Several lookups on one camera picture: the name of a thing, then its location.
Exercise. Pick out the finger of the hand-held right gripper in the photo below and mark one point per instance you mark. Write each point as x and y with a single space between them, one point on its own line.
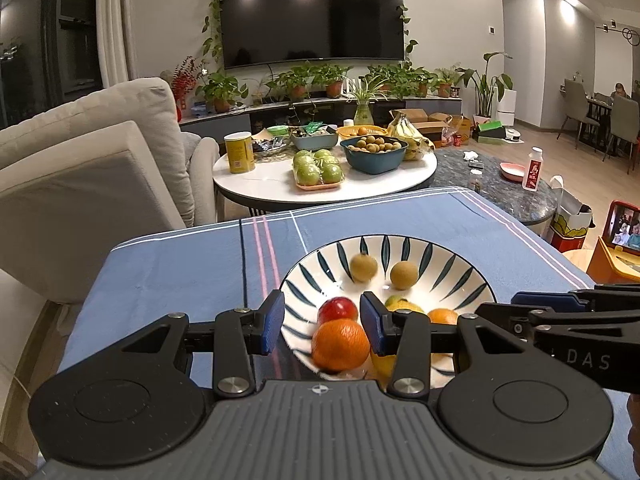
545 301
500 316

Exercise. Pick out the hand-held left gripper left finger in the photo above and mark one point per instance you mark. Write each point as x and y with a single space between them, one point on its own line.
274 322

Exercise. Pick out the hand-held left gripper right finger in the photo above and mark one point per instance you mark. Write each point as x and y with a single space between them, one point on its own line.
371 325

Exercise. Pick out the large orange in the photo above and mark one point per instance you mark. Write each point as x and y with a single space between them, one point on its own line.
341 345

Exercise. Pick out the red plum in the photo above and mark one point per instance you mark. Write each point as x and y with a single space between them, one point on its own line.
337 310

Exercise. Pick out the small orange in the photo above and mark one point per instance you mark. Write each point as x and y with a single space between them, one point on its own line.
442 316

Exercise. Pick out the brown round fruit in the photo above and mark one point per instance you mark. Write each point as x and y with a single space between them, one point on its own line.
363 266
404 275

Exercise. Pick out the white blue-striped bowl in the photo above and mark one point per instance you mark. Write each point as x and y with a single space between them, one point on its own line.
320 280

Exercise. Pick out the person's right forearm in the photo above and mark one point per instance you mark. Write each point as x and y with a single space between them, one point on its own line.
635 425

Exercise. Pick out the pile of small brown fruits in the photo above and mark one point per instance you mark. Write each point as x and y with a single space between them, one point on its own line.
375 144

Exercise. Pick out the orange box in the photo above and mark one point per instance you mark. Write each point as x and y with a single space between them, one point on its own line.
610 265

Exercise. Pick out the white and yellow paper bag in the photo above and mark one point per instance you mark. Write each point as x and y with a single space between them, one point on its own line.
570 225

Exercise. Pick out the blue striped tablecloth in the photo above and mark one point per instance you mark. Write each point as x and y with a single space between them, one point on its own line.
175 270

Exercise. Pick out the dark marble table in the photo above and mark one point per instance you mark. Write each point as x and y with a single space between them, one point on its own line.
500 197

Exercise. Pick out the white bottle with red label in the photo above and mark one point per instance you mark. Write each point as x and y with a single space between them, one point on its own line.
532 172

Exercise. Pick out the pink dish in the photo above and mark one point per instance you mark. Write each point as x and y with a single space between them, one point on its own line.
512 172

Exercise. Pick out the small jar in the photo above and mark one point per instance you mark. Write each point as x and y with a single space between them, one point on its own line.
475 181

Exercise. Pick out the round white coffee table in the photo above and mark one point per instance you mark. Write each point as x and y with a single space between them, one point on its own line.
270 182

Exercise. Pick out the tray of green apples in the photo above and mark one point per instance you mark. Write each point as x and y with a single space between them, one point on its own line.
317 170

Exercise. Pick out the teal bowl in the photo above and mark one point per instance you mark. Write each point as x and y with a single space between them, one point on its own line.
375 162

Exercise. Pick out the white tissue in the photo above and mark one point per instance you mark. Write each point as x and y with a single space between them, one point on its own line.
471 155

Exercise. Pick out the white robot vacuum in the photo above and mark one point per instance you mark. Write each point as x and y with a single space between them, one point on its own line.
514 134

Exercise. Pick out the yellow can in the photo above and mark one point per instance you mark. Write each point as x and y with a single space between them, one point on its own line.
239 155

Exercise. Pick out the glass dish of snacks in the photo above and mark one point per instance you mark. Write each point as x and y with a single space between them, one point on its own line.
270 146

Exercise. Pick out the green box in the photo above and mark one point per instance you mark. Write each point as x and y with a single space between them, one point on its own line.
492 131

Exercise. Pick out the grey plastic basket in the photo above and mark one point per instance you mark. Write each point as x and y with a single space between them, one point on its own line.
312 141

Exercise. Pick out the green plastic bowl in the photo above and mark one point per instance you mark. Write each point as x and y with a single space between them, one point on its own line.
278 130

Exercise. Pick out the yellow plastic basket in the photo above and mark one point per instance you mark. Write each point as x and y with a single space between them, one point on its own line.
350 132

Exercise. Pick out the open cardboard box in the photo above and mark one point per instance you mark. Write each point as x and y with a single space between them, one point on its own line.
450 127
412 116

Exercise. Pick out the bunch of bananas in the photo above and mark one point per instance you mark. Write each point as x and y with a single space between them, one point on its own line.
407 132

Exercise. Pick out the white air purifier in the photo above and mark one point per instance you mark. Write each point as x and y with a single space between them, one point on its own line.
507 107

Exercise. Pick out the grey dining chair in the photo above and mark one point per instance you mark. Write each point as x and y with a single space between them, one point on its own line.
625 120
575 102

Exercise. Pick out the dining table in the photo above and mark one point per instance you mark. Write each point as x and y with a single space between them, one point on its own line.
600 107

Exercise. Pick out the grey television cabinet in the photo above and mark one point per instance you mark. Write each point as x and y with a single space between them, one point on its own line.
215 122

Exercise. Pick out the spider plant in glass vase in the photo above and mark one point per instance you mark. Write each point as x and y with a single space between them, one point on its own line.
364 107

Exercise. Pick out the beige sofa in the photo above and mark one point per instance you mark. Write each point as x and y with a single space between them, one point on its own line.
100 185

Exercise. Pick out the tall leafy floor plant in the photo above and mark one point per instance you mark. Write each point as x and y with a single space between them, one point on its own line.
485 85

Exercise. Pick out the row of potted plants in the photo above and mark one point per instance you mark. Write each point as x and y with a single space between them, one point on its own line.
222 90

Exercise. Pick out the red berry branches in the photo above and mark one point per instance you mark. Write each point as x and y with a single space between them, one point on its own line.
185 77

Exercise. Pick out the white curtain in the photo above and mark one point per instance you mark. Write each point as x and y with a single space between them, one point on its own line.
115 20

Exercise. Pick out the black wall television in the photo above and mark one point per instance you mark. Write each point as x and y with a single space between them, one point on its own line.
310 15

